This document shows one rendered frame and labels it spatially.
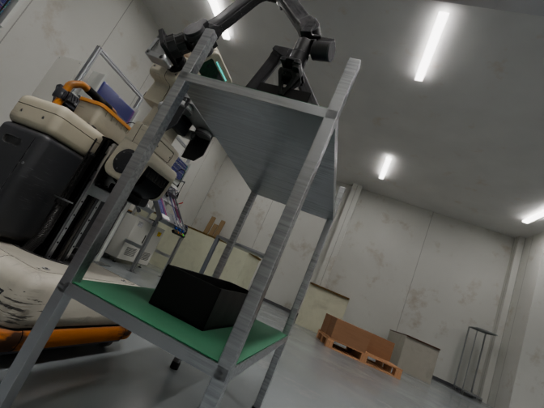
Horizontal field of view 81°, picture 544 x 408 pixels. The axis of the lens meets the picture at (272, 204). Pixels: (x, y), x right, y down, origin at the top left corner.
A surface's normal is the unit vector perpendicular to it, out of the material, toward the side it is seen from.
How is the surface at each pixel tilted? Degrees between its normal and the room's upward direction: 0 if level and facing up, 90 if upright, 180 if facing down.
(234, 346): 90
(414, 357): 90
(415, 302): 90
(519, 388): 90
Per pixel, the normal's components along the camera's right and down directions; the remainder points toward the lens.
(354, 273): -0.18, -0.32
